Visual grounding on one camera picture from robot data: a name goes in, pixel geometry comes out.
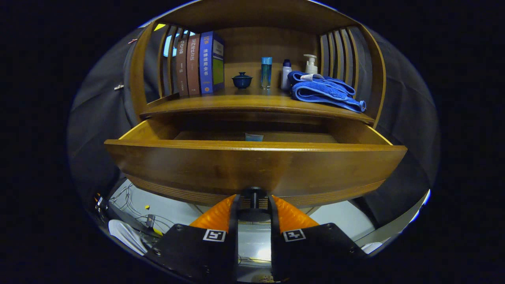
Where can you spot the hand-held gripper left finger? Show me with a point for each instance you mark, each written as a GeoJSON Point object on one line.
{"type": "Point", "coordinates": [234, 244]}

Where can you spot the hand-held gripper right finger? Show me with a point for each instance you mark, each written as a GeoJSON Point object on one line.
{"type": "Point", "coordinates": [275, 244]}

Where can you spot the wooden drawer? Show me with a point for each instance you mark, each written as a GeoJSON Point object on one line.
{"type": "Point", "coordinates": [236, 169]}

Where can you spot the blue and white tube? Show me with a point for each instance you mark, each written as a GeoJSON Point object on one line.
{"type": "Point", "coordinates": [254, 137]}

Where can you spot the wooden cabinet countertop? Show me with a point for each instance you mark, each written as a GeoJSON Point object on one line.
{"type": "Point", "coordinates": [236, 103]}

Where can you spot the wooden cabinet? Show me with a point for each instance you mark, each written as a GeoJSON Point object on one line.
{"type": "Point", "coordinates": [256, 43]}

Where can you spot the white plastic object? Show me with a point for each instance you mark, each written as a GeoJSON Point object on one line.
{"type": "Point", "coordinates": [371, 247]}
{"type": "Point", "coordinates": [126, 236]}

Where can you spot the blue towel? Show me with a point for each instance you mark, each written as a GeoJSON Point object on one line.
{"type": "Point", "coordinates": [323, 92]}

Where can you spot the blue lidded teacup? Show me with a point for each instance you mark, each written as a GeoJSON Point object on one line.
{"type": "Point", "coordinates": [242, 81]}

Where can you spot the white bottle with blue cap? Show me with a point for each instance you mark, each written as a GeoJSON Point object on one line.
{"type": "Point", "coordinates": [286, 77]}

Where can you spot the blue glass bottle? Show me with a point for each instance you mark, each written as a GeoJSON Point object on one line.
{"type": "Point", "coordinates": [266, 73]}

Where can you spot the white pump bottle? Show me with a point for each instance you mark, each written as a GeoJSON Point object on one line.
{"type": "Point", "coordinates": [311, 67]}

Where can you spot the blue book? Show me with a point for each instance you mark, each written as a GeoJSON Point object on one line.
{"type": "Point", "coordinates": [206, 63]}

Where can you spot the reddish brown book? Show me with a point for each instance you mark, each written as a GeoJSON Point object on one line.
{"type": "Point", "coordinates": [193, 65]}

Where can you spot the dark brown book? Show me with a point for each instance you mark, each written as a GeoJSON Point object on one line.
{"type": "Point", "coordinates": [182, 67]}

